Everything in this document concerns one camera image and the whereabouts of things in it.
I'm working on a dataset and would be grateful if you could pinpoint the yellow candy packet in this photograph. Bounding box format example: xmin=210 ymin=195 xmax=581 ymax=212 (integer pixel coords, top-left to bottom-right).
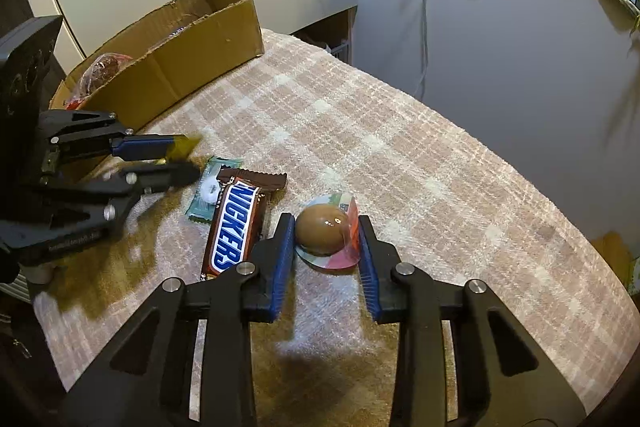
xmin=165 ymin=134 xmax=202 ymax=162

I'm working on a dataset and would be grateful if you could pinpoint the Snickers bar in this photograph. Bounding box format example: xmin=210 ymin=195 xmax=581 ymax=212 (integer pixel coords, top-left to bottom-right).
xmin=201 ymin=167 xmax=286 ymax=281

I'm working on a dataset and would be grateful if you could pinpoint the chocolate egg candy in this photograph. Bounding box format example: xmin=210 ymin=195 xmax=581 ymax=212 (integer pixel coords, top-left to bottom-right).
xmin=295 ymin=192 xmax=360 ymax=273

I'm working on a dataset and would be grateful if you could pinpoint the teal mint candy packet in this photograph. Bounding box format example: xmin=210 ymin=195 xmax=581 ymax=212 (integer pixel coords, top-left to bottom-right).
xmin=186 ymin=156 xmax=243 ymax=222

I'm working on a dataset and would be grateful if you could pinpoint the plaid table cloth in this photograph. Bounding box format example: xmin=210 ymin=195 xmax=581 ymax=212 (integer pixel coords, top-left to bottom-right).
xmin=31 ymin=27 xmax=640 ymax=427

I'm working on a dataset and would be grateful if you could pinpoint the brown cardboard box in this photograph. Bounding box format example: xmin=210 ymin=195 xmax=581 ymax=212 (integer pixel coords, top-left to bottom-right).
xmin=49 ymin=0 xmax=264 ymax=130

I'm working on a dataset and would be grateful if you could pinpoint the green snack bag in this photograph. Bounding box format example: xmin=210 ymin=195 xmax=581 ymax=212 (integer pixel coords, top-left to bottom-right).
xmin=627 ymin=258 xmax=640 ymax=297

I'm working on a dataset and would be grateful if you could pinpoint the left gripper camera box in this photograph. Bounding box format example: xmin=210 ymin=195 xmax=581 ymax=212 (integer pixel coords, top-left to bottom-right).
xmin=1 ymin=15 xmax=62 ymax=183

